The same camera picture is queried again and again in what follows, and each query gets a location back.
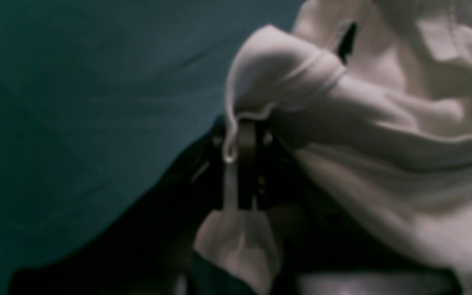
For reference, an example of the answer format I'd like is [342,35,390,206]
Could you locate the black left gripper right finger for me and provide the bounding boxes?
[247,121,458,295]

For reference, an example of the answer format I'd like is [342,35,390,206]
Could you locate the white T-shirt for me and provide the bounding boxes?
[194,0,472,295]

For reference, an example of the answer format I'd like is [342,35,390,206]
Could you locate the teal table cloth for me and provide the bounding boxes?
[0,0,302,295]

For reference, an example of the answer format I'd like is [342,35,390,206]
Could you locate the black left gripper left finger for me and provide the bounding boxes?
[8,116,225,295]

